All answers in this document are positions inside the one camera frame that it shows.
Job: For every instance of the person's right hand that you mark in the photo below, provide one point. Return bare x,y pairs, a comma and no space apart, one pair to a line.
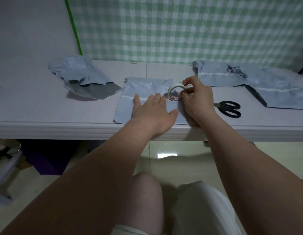
199,100

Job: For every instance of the person's left hand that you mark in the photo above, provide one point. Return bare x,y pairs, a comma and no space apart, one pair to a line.
151,115

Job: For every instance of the person's right thumb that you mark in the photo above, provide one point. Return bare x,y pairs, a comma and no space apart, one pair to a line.
185,95

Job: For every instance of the person's left little finger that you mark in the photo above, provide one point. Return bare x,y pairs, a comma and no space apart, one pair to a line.
137,100

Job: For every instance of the person's left thumb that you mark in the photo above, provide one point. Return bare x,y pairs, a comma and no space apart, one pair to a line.
173,115

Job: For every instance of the person's left middle finger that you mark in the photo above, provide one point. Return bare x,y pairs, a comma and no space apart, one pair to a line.
157,98

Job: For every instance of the grey mailer bag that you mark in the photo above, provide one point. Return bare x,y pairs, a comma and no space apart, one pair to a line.
144,88
215,75
78,73
276,90

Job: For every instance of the white tape roll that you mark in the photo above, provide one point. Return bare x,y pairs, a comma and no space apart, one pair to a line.
173,88

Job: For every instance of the person's left forearm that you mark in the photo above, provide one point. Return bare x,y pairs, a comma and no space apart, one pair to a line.
92,181

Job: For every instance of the person's right forearm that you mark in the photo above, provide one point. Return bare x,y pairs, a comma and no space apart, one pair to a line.
251,176

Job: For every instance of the crumpled open grey mailer bag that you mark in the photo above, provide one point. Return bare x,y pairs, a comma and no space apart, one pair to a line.
78,73

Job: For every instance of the green checked backdrop cloth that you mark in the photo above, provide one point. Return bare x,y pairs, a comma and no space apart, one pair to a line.
190,29

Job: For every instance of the person's left leg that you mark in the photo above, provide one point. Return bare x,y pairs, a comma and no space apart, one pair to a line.
144,200

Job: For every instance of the green tape strip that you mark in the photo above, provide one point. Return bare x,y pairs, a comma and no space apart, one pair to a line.
73,26

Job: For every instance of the white shorts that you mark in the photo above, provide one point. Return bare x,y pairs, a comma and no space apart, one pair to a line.
202,210

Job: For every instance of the dark purple object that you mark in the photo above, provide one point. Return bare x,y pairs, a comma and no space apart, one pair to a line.
48,156

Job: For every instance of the white furniture frame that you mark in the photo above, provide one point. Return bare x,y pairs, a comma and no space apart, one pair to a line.
6,166

